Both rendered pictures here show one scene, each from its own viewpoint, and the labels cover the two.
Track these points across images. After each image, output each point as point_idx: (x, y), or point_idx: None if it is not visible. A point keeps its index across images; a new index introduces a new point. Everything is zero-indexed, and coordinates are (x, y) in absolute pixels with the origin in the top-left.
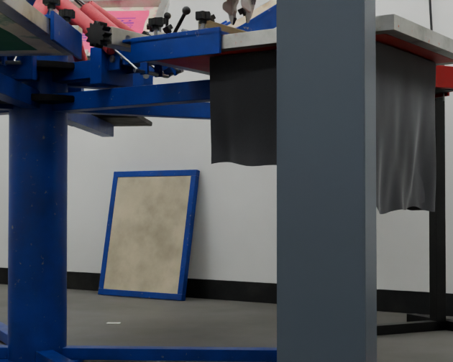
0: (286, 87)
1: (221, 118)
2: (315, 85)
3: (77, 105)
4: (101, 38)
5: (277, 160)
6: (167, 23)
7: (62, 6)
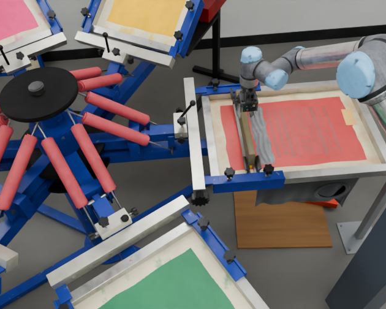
0: None
1: (263, 192)
2: None
3: (113, 162)
4: (206, 203)
5: (380, 289)
6: (106, 40)
7: (93, 124)
